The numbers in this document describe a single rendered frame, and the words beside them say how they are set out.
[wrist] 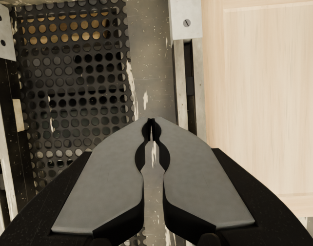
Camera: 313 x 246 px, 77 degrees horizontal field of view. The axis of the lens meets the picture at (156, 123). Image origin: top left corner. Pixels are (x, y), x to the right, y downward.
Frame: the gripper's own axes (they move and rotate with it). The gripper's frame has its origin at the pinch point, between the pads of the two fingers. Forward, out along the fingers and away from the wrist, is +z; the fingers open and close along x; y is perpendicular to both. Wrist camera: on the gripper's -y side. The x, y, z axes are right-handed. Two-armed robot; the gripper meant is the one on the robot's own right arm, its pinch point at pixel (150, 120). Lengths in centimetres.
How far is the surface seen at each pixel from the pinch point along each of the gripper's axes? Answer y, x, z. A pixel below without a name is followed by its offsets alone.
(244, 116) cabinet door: 15.7, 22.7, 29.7
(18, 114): 15.8, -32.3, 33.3
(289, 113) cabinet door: 14.9, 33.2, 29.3
